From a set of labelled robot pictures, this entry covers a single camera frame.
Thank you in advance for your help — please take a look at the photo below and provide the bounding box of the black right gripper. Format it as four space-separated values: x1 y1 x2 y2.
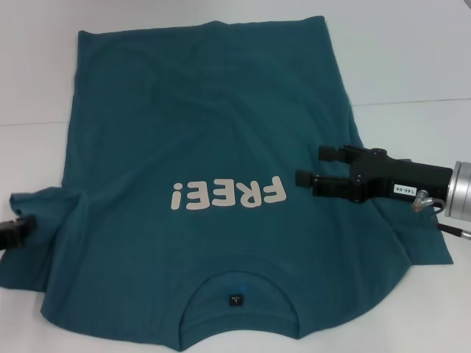
295 144 453 205

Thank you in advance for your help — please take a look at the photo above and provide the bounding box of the teal blue FREE t-shirt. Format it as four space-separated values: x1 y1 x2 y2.
0 15 454 353

